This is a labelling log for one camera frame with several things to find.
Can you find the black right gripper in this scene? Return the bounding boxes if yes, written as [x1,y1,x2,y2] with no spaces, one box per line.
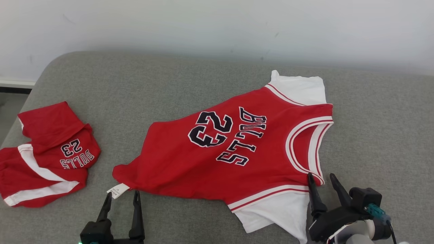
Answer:
[307,173,371,242]

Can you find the red Bulls basketball jersey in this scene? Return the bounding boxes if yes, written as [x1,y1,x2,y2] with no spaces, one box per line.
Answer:
[106,69,335,244]

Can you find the red white-striped basketball shorts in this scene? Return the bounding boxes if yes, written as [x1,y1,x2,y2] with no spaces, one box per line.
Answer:
[0,101,102,208]

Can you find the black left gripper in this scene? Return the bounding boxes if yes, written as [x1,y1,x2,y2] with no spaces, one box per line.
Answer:
[79,190,146,244]

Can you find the white wall baseboard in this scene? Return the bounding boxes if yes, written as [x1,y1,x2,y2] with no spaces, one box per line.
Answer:
[0,79,36,94]

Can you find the teal plug camera cable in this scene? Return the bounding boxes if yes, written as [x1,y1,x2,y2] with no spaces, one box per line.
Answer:
[364,203,398,244]

